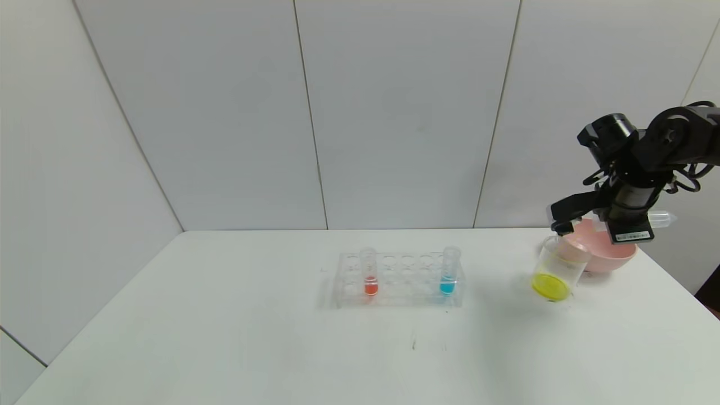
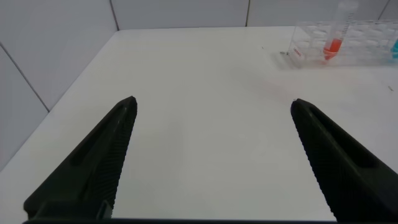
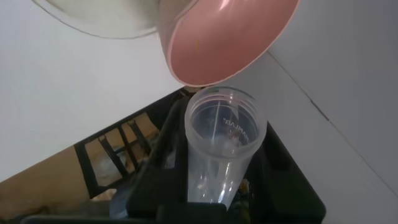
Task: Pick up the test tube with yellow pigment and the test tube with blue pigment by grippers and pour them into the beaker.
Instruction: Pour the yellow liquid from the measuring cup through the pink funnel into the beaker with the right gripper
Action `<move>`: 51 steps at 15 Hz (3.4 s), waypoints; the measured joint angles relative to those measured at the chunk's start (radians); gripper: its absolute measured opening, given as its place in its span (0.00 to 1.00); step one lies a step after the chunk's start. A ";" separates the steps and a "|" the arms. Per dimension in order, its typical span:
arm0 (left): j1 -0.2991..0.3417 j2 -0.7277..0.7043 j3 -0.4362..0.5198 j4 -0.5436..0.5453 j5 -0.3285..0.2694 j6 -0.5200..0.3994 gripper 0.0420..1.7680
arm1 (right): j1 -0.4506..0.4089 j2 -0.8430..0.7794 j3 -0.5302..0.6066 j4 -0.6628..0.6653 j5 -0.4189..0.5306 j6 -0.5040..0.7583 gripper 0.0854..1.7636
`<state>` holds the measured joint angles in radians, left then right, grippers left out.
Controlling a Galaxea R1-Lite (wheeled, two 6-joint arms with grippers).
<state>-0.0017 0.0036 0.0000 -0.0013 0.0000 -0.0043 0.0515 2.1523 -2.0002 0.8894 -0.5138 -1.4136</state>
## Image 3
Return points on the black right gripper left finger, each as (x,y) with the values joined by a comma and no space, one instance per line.
(161,180)

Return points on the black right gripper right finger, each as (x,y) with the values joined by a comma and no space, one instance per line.
(280,193)

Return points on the test tube with yellow pigment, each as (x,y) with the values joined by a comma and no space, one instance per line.
(224,174)

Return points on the clear glass beaker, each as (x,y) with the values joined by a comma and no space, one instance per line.
(102,18)

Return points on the pink bowl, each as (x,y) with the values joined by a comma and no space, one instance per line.
(224,40)

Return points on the black metal frame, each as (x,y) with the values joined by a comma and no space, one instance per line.
(85,171)

